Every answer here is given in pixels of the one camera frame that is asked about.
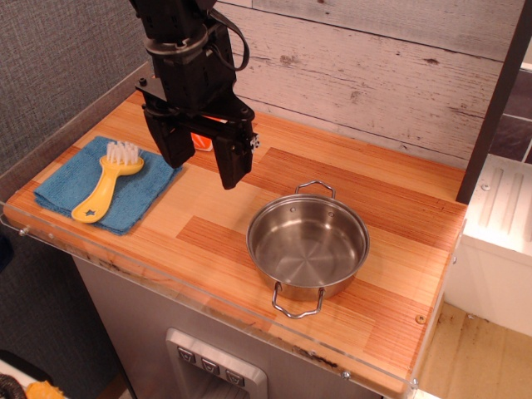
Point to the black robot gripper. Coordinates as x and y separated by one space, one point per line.
194 79

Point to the yellow dish brush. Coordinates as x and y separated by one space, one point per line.
121 159

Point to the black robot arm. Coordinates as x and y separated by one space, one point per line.
179 11

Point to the orange salmon sushi toy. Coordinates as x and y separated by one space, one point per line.
203 142

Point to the silver steel pot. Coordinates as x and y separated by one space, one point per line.
307 247

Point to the blue folded cloth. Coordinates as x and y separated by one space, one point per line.
134 194

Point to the clear acrylic edge guard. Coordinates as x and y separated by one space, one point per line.
193 252

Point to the silver dispenser panel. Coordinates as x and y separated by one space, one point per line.
204 371

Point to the yellow object bottom left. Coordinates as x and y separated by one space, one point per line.
43 390

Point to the white ridged side cabinet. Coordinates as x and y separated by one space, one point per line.
490 275

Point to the dark right vertical post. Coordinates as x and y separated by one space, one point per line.
503 88

